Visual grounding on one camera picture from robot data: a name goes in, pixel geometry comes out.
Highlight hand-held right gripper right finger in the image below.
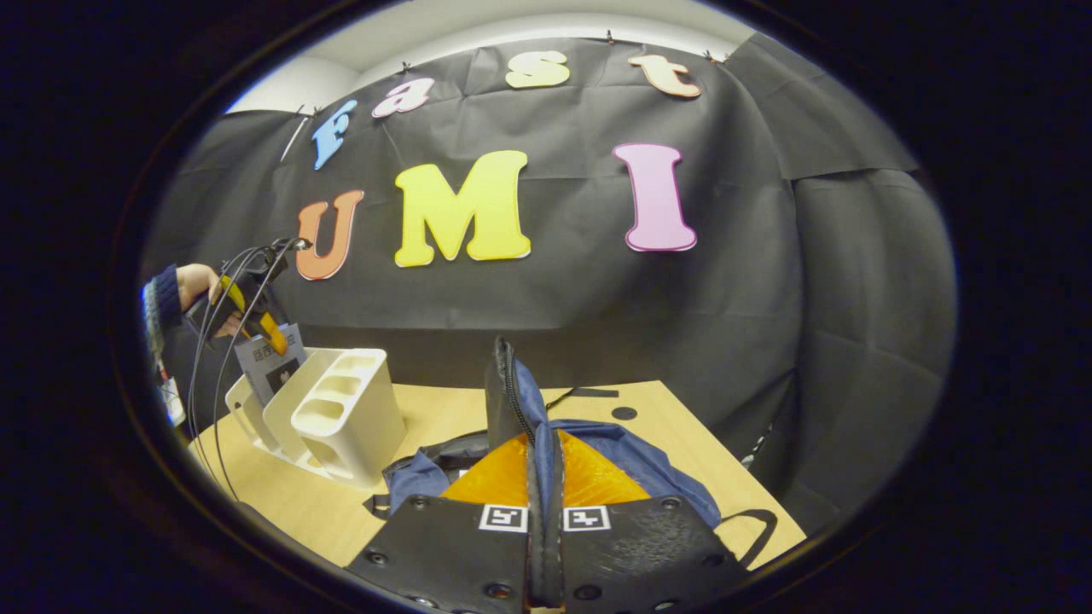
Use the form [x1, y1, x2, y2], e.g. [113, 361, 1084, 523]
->
[546, 431, 753, 614]

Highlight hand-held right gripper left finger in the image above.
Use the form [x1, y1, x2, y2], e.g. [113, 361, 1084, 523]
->
[346, 433, 547, 614]

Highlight lavender cover book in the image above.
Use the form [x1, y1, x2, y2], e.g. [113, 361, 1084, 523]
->
[235, 322, 308, 406]

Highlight blue schoolbag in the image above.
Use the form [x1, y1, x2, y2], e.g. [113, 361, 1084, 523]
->
[365, 336, 779, 571]

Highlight white plastic bookshelf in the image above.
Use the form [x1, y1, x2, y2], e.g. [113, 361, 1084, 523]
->
[224, 347, 408, 491]

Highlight black backdrop cloth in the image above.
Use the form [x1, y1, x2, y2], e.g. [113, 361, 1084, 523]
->
[141, 34, 958, 538]

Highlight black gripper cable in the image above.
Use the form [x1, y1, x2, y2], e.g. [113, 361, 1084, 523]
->
[186, 239, 295, 504]

